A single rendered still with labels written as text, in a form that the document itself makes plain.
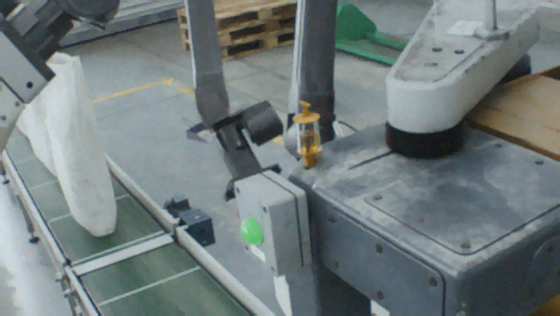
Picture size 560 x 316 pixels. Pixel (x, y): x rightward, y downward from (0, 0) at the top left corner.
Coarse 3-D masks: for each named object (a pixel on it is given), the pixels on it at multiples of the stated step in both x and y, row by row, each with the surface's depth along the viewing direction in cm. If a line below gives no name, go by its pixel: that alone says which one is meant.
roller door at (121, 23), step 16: (128, 0) 810; (144, 0) 820; (160, 0) 831; (176, 0) 843; (128, 16) 816; (144, 16) 825; (160, 16) 836; (176, 16) 846; (80, 32) 788; (96, 32) 799; (112, 32) 808
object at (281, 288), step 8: (280, 280) 125; (280, 288) 126; (280, 296) 127; (288, 296) 124; (280, 304) 129; (288, 304) 125; (376, 304) 98; (288, 312) 125; (376, 312) 99; (384, 312) 97
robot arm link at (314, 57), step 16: (304, 0) 97; (320, 0) 97; (336, 0) 98; (304, 16) 97; (320, 16) 97; (336, 16) 98; (304, 32) 97; (320, 32) 97; (304, 48) 96; (320, 48) 97; (304, 64) 96; (320, 64) 97; (304, 80) 96; (320, 80) 97; (304, 96) 96; (320, 96) 96; (288, 112) 100; (320, 112) 96; (288, 128) 100; (288, 144) 99
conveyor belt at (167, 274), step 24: (120, 264) 243; (144, 264) 242; (168, 264) 240; (192, 264) 239; (96, 288) 229; (120, 288) 228; (144, 288) 227; (168, 288) 226; (192, 288) 225; (216, 288) 223; (120, 312) 215; (144, 312) 214; (168, 312) 213; (192, 312) 212; (216, 312) 211; (240, 312) 210
